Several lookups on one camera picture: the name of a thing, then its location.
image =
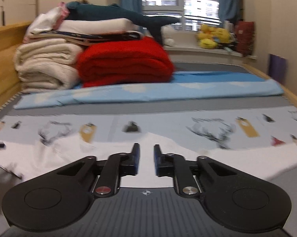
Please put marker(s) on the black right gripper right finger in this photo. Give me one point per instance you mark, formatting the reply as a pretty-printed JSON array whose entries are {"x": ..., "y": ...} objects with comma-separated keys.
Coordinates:
[{"x": 232, "y": 198}]

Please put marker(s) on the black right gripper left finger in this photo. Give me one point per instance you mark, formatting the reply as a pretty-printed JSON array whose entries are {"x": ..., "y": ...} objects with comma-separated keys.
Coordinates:
[{"x": 61, "y": 197}]

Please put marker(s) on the white small garment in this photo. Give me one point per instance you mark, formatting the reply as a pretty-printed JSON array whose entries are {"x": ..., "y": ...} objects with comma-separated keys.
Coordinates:
[{"x": 32, "y": 160}]

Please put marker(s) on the grey patterned bed sheet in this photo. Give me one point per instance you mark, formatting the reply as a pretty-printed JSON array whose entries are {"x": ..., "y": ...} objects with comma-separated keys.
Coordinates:
[{"x": 225, "y": 123}]

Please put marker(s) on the light blue cloud blanket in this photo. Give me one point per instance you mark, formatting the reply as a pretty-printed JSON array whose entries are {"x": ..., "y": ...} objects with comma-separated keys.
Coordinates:
[{"x": 183, "y": 86}]

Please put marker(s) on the cream folded blanket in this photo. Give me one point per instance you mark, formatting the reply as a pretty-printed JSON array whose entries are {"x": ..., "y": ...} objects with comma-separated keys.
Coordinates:
[{"x": 47, "y": 65}]

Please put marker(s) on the purple box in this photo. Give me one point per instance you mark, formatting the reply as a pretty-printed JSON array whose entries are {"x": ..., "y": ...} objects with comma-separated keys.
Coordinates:
[{"x": 277, "y": 68}]

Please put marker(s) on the patterned folded cloth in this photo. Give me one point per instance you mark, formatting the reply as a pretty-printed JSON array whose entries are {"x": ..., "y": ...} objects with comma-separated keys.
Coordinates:
[{"x": 85, "y": 39}]

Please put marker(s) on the red folded blanket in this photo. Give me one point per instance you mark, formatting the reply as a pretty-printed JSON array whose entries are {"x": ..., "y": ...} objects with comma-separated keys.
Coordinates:
[{"x": 119, "y": 62}]

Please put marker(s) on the yellow plush toys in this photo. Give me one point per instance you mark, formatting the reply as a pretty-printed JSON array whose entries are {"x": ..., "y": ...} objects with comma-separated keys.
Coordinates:
[{"x": 210, "y": 37}]

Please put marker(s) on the red storage box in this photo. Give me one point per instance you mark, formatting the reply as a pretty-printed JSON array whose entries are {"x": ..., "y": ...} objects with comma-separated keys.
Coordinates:
[{"x": 245, "y": 32}]

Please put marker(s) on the white pink folded cloth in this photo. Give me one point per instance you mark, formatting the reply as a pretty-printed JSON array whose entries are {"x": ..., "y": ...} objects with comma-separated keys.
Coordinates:
[{"x": 47, "y": 21}]

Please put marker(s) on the white folded pillow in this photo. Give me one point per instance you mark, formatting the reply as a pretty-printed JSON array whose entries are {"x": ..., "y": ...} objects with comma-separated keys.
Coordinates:
[{"x": 101, "y": 27}]

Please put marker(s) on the white plush toy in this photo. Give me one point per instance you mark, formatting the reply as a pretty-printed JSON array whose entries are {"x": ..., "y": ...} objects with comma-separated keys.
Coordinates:
[{"x": 172, "y": 37}]

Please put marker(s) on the dark teal shark plush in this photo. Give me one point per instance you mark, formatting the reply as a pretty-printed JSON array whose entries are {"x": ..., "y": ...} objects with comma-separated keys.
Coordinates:
[{"x": 90, "y": 12}]

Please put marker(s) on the blue curtain right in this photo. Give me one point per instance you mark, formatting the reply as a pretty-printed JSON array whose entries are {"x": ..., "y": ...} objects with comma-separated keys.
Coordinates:
[{"x": 228, "y": 10}]

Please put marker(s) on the wooden bed frame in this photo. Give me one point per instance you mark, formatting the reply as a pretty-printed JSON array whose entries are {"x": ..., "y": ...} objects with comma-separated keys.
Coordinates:
[{"x": 11, "y": 36}]

